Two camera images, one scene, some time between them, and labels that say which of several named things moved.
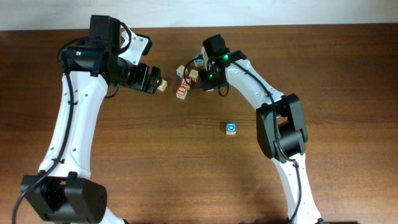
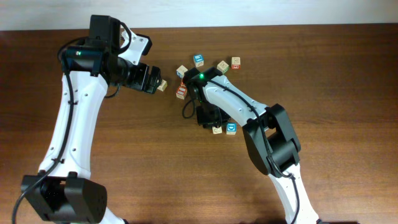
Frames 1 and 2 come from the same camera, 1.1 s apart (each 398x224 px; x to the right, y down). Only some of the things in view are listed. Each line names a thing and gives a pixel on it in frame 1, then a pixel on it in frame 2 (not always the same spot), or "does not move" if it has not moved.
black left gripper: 153,79 does not move
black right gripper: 204,83 → 209,116
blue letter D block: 231,128 does not move
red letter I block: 181,93 does not move
